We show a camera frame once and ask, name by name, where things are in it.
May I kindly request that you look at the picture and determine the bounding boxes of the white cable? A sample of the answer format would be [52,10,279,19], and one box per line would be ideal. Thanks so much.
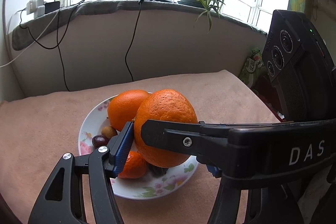
[0,7,61,68]

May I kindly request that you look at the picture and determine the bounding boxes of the oval orange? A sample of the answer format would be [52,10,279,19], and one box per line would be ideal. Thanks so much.
[133,89,199,168]

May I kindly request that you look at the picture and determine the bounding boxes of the small brown longan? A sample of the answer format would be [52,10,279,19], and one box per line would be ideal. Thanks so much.
[101,126,118,139]

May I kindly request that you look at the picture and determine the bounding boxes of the grey sill cloth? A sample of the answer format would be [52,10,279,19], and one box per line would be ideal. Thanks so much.
[6,1,266,54]

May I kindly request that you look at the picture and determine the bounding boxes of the black cable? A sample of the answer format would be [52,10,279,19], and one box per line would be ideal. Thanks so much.
[18,0,86,93]
[124,2,143,82]

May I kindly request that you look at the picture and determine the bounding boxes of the green snack bag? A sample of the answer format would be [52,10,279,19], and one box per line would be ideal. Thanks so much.
[239,47,264,88]

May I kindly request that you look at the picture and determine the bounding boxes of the black power adapter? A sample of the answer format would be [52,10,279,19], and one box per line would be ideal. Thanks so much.
[45,1,60,14]

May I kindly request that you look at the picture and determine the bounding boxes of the floral white plate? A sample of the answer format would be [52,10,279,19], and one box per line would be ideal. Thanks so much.
[78,97,198,200]

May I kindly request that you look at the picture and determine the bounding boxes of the large round orange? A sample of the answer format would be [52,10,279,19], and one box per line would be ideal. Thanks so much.
[107,89,150,131]

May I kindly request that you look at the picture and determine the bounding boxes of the mandarin with stem centre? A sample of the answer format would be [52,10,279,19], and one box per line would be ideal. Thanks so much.
[118,151,147,179]

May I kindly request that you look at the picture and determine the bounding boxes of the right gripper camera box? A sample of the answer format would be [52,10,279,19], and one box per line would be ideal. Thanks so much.
[262,10,335,122]

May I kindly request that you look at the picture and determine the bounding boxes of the reddish stemless cherry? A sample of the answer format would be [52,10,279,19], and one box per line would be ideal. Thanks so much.
[92,135,109,149]

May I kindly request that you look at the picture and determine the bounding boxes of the dark cherry long stem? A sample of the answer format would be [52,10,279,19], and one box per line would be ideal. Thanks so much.
[148,164,168,177]

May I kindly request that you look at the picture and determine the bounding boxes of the white power strip chargers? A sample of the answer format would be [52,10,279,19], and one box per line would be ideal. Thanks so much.
[26,0,45,19]

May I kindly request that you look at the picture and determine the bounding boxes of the black cable left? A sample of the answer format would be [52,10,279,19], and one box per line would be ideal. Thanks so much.
[18,0,86,93]

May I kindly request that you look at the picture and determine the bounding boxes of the black cable right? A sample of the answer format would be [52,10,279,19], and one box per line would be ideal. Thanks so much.
[124,2,143,82]

